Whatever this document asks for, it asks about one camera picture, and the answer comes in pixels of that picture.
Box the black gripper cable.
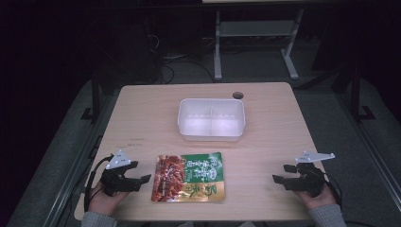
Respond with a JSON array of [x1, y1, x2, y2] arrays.
[[322, 171, 344, 209], [83, 154, 114, 213]]

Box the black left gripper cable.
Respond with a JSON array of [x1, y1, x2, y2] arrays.
[[83, 154, 114, 213]]

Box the green and red food packet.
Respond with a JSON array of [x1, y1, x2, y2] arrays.
[[150, 151, 227, 203]]

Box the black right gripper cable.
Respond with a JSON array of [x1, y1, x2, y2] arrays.
[[322, 171, 344, 209]]

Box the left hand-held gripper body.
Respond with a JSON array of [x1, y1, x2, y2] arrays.
[[99, 149, 142, 198]]

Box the white plastic divided container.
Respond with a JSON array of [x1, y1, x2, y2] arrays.
[[177, 97, 247, 142]]

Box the person's right hand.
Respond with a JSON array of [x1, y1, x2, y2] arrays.
[[292, 183, 338, 211]]

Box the grey metal frame rail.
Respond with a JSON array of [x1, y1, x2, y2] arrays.
[[39, 93, 119, 227], [335, 93, 401, 204]]

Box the white metal desk frame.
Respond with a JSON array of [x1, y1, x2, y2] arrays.
[[213, 9, 305, 81]]

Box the person's left hand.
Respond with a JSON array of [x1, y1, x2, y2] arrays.
[[87, 182, 131, 218]]

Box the black floor cables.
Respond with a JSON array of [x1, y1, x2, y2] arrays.
[[146, 31, 217, 85]]

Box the black metal stand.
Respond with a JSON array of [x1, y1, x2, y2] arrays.
[[345, 64, 377, 123], [80, 70, 102, 125]]

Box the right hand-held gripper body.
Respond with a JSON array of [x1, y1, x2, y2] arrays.
[[285, 150, 336, 199]]

